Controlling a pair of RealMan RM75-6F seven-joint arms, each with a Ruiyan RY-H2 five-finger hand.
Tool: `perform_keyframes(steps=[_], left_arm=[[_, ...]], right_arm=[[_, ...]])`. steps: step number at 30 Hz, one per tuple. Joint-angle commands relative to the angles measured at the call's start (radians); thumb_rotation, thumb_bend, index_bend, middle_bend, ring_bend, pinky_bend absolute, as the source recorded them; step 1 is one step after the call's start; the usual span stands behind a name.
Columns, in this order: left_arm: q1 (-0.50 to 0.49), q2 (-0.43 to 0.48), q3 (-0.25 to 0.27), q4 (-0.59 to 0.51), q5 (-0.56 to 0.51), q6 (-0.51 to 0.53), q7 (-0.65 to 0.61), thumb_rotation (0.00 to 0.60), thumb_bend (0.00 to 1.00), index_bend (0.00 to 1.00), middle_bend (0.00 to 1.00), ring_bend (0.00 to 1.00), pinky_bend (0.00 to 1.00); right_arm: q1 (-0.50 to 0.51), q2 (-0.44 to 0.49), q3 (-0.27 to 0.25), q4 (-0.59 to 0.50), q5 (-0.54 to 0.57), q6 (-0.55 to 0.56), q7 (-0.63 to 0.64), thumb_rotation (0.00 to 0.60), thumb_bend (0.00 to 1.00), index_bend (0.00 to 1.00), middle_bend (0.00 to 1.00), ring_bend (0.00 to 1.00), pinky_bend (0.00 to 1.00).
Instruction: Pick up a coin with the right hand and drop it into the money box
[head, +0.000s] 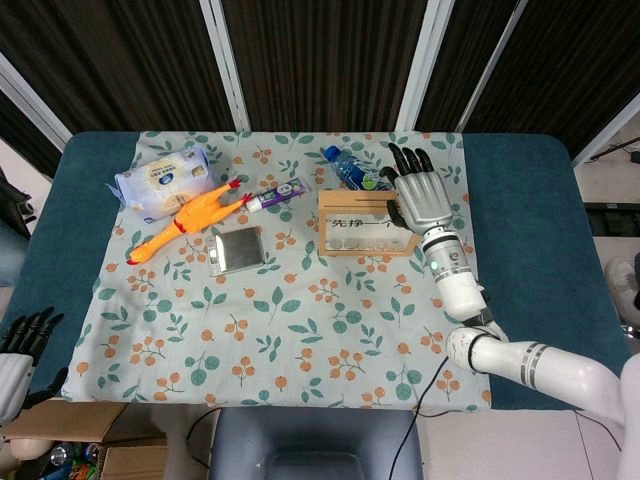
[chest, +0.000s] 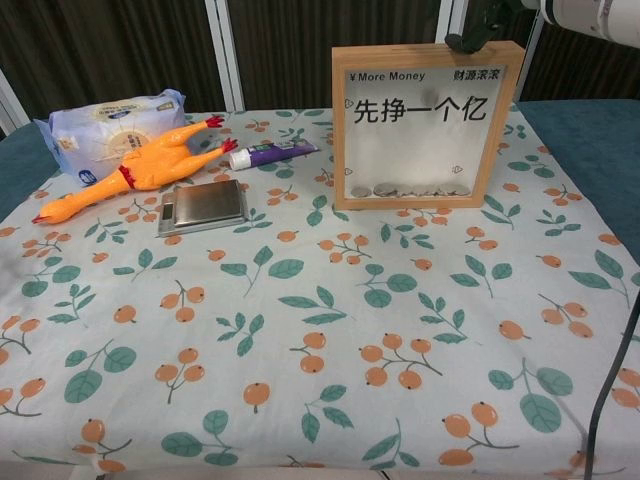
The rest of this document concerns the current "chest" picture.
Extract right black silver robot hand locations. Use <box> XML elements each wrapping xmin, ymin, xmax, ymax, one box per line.
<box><xmin>444</xmin><ymin>0</ymin><xmax>502</xmax><ymax>55</ymax></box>

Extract teal table cover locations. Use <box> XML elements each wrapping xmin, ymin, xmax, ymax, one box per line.
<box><xmin>0</xmin><ymin>98</ymin><xmax>640</xmax><ymax>281</ymax></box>

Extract purple white toothpaste tube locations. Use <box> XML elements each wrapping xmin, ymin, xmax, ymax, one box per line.
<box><xmin>228</xmin><ymin>139</ymin><xmax>321</xmax><ymax>171</ymax></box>

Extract floral print tablecloth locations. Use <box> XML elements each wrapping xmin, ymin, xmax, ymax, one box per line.
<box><xmin>0</xmin><ymin>107</ymin><xmax>640</xmax><ymax>480</ymax></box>

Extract silver pocket scale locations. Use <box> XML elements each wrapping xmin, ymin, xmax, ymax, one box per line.
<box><xmin>156</xmin><ymin>180</ymin><xmax>251</xmax><ymax>239</ymax></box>

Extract orange rubber chicken toy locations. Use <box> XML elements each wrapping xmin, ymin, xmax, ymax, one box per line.
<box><xmin>31</xmin><ymin>114</ymin><xmax>239</xmax><ymax>226</ymax></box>

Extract dark folding screen white frames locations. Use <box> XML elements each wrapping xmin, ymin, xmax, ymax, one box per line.
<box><xmin>0</xmin><ymin>0</ymin><xmax>640</xmax><ymax>139</ymax></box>

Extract pale blue wet wipes pack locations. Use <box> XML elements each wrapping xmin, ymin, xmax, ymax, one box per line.
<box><xmin>33</xmin><ymin>88</ymin><xmax>187</xmax><ymax>189</ymax></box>

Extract wooden money box frame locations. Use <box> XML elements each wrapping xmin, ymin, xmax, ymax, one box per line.
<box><xmin>331</xmin><ymin>42</ymin><xmax>528</xmax><ymax>212</ymax></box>

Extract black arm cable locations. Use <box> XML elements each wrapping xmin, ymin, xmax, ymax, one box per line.
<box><xmin>587</xmin><ymin>279</ymin><xmax>640</xmax><ymax>480</ymax></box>

